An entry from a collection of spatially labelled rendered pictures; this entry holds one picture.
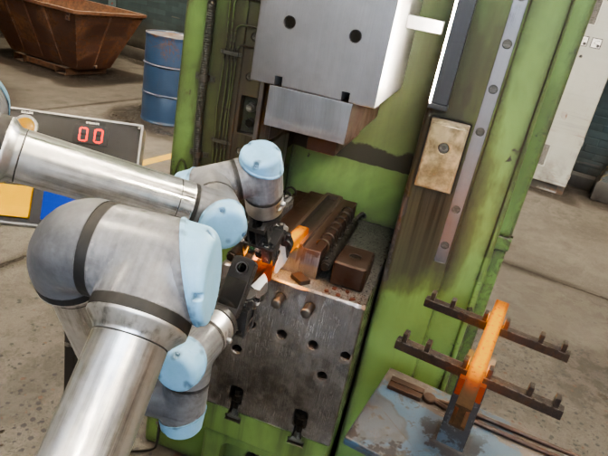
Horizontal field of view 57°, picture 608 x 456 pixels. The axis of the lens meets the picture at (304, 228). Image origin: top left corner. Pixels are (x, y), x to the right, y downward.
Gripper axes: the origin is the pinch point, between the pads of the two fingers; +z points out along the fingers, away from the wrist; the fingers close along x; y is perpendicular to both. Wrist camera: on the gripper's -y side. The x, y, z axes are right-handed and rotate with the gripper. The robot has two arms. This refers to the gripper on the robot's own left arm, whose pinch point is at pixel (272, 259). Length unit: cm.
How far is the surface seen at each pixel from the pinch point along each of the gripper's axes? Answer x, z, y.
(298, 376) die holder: 9.7, 35.3, 9.8
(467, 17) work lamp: 27, -38, -50
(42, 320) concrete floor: -122, 121, -10
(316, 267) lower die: 7.3, 12.6, -9.7
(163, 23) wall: -443, 377, -599
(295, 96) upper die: -5.6, -22.6, -29.4
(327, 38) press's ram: -0.7, -34.5, -36.1
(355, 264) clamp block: 16.5, 10.6, -12.5
